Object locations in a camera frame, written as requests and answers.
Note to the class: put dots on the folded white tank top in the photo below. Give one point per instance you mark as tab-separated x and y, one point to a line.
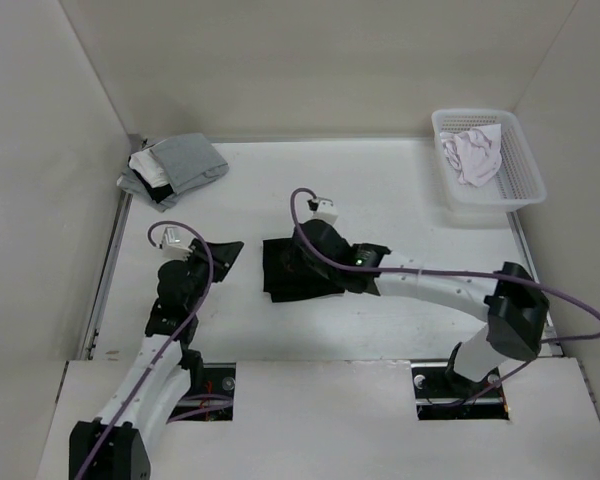
146	165

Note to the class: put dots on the white plastic basket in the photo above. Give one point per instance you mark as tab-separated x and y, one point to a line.
518	182

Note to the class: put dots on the folded black tank top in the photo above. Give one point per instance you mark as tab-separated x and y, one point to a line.
160	194

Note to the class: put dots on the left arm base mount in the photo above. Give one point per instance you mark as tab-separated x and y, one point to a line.
210	397

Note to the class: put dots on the bottom grey folded tank top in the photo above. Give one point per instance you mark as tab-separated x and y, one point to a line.
132	183

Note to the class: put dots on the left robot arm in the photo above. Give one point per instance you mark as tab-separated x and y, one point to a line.
117	443

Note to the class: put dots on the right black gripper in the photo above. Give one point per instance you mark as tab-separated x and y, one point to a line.
299	247

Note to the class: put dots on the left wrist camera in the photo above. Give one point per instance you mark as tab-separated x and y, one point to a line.
172	245

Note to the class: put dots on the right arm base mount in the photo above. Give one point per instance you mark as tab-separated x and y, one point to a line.
440	397

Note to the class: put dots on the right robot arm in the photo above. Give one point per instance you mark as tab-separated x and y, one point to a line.
512	310

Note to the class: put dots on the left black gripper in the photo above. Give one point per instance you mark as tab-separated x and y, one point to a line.
224	256

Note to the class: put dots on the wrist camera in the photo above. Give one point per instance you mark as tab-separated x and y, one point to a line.
172	245
323	209

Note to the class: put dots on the white tank top in basket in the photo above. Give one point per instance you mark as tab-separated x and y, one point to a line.
475	154

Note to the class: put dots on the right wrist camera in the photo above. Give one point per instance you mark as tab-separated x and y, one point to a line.
323	209

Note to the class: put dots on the black tank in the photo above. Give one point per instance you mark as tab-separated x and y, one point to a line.
160	194
286	280

